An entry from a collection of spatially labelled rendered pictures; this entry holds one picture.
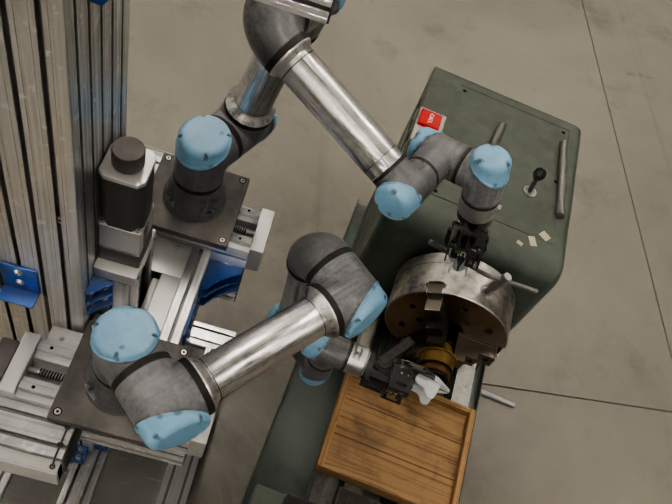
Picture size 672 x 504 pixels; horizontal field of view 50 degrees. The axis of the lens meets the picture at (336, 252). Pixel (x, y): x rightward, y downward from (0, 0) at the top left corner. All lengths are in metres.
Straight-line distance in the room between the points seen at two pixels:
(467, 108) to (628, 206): 2.20
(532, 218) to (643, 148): 2.70
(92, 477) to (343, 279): 1.29
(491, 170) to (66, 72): 0.72
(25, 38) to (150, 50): 2.82
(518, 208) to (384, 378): 0.58
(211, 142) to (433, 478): 0.99
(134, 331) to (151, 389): 0.11
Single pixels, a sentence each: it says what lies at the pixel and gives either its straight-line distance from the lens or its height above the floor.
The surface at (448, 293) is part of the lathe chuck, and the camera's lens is 1.72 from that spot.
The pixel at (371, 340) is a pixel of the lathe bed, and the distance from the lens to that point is 2.01.
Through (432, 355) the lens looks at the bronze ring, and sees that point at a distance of 1.76.
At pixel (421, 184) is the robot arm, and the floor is 1.65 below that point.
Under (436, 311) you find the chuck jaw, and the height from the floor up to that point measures 1.20.
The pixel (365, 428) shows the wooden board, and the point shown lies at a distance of 1.88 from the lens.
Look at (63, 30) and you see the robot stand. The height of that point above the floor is 1.91.
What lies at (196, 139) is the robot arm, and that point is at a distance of 1.60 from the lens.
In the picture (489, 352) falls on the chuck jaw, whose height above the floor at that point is 1.10.
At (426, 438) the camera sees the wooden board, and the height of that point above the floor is 0.88.
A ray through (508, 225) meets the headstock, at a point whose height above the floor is 1.26.
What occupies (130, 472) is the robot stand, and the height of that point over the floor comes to 0.21.
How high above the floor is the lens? 2.57
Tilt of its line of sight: 53 degrees down
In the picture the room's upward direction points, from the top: 25 degrees clockwise
